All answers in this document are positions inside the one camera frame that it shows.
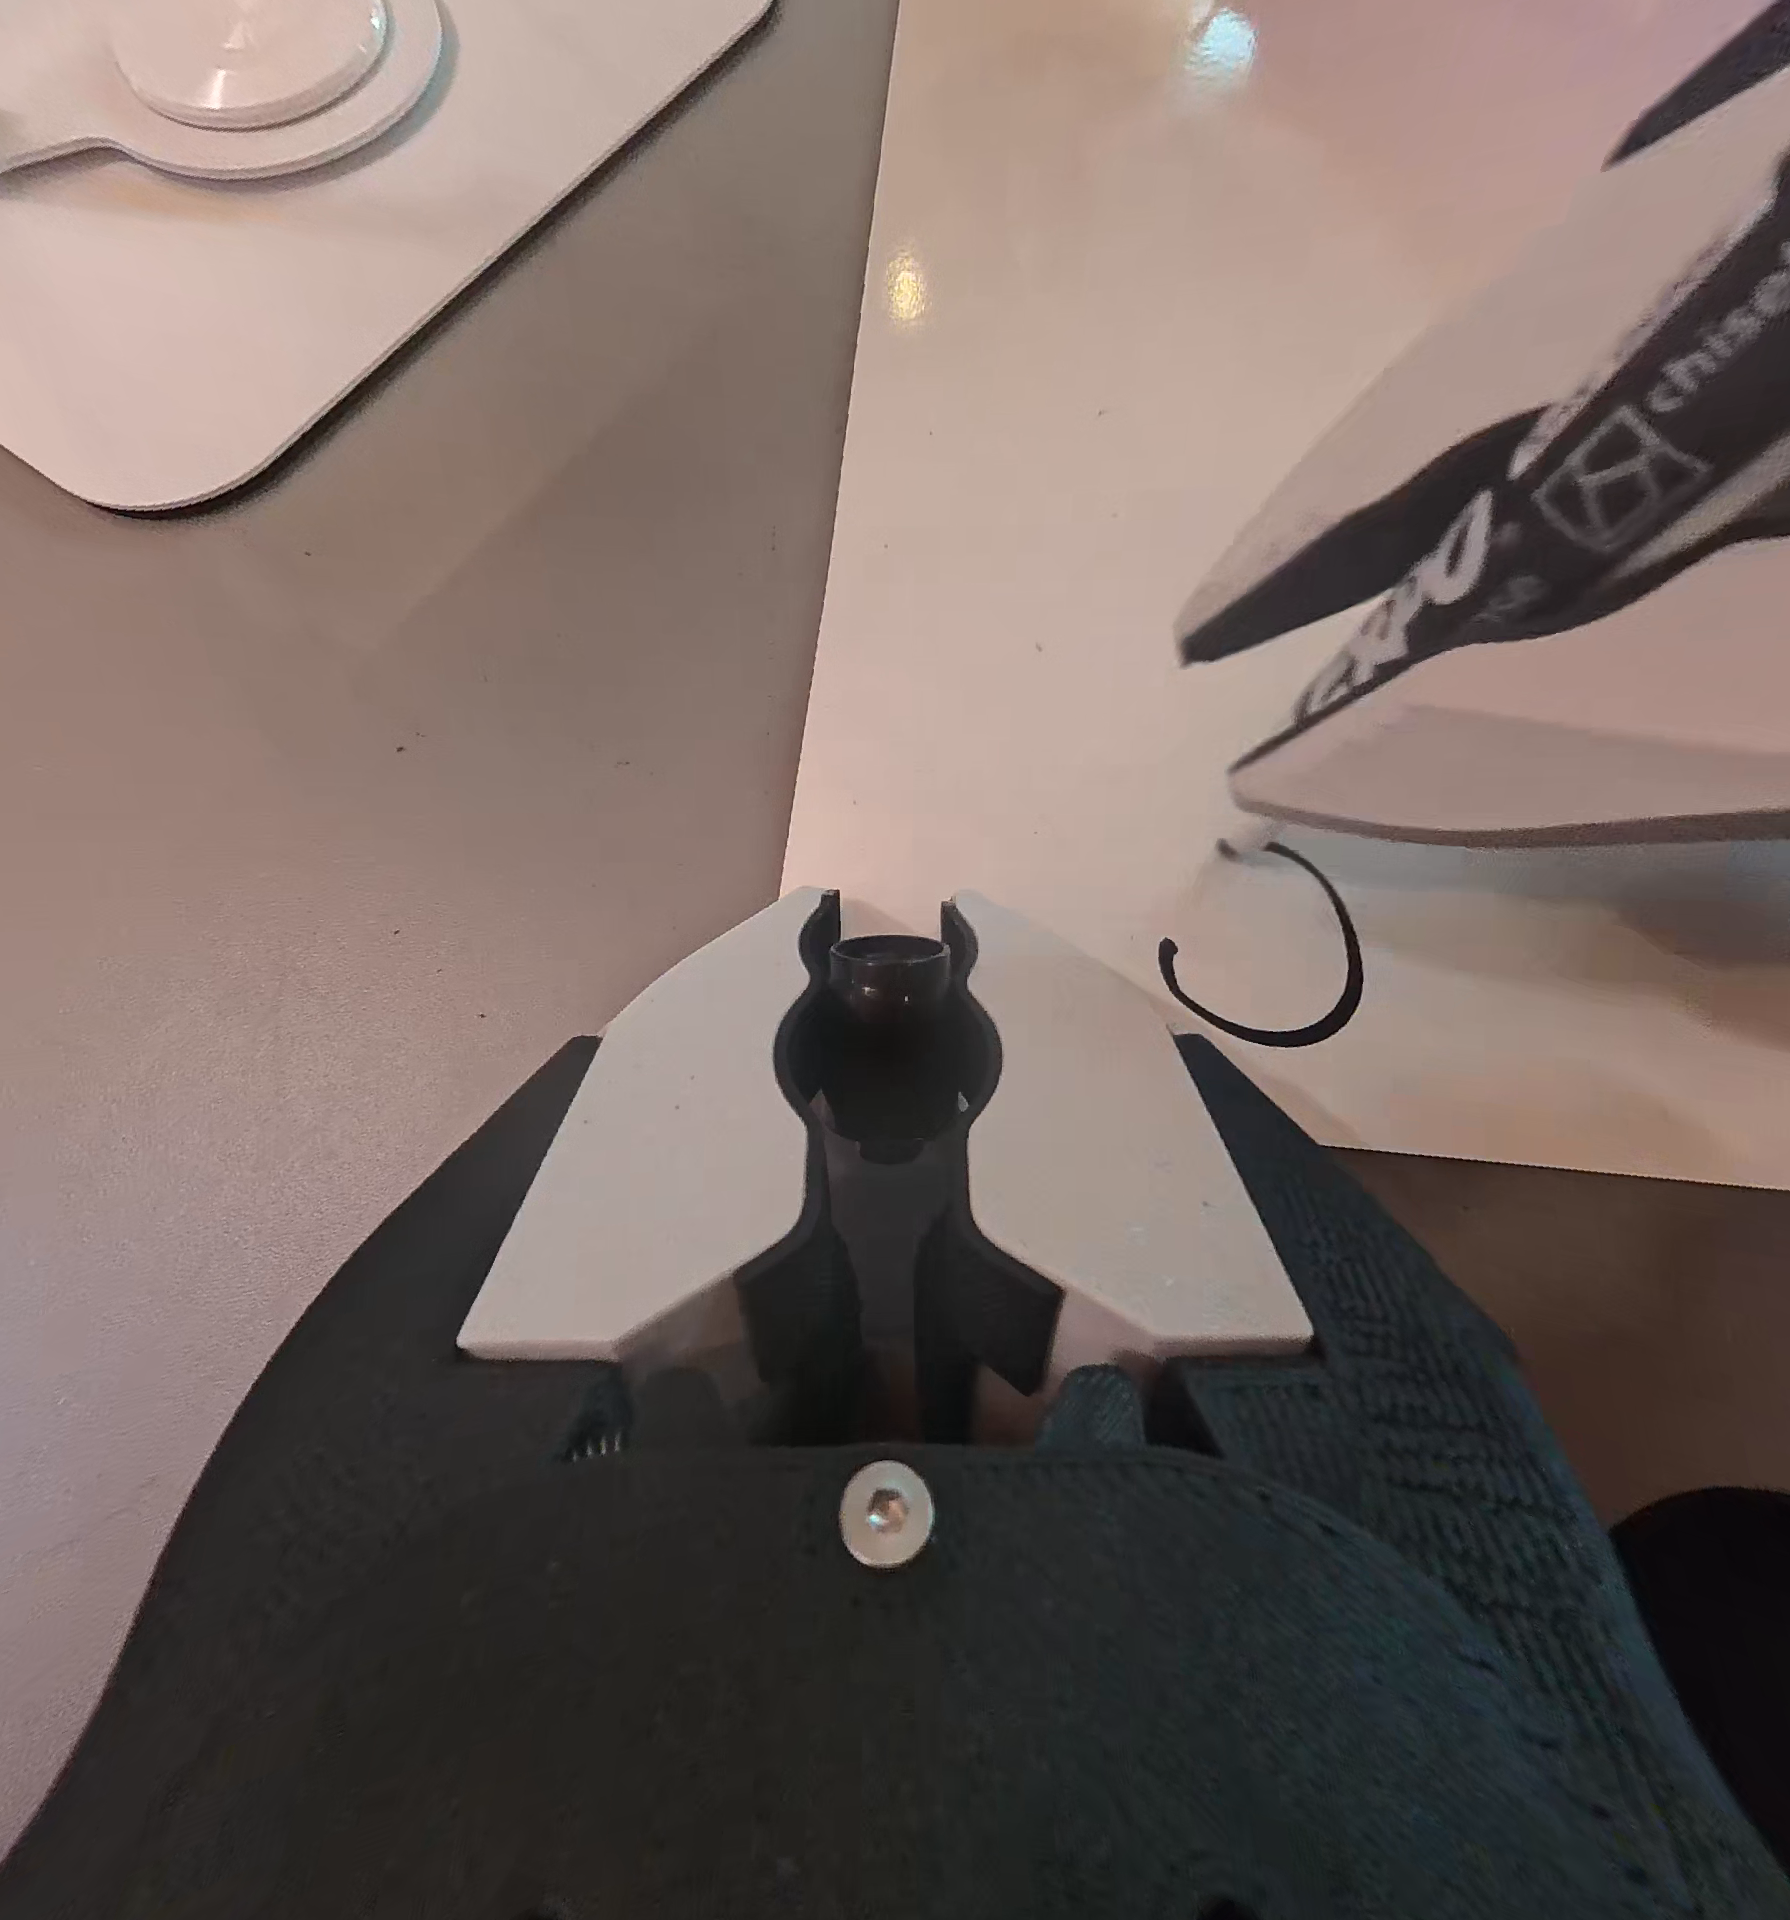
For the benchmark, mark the black dry-erase marker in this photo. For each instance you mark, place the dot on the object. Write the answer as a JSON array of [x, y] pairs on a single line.
[[1629, 481]]

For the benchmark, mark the white metal stand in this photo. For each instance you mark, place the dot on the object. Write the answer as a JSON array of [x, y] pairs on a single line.
[[235, 300]]

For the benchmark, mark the small white whiteboard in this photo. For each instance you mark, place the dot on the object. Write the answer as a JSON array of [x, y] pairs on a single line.
[[1060, 525]]

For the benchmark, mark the black marker cap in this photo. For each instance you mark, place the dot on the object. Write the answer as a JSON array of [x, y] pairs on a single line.
[[892, 983]]

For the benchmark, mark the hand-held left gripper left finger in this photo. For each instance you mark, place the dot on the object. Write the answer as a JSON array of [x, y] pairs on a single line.
[[654, 1169]]

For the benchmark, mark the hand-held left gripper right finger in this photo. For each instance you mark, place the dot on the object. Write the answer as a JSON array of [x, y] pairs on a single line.
[[1119, 1169]]

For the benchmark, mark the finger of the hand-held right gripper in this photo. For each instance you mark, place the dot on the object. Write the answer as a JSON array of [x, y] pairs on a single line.
[[1661, 720], [1435, 465]]

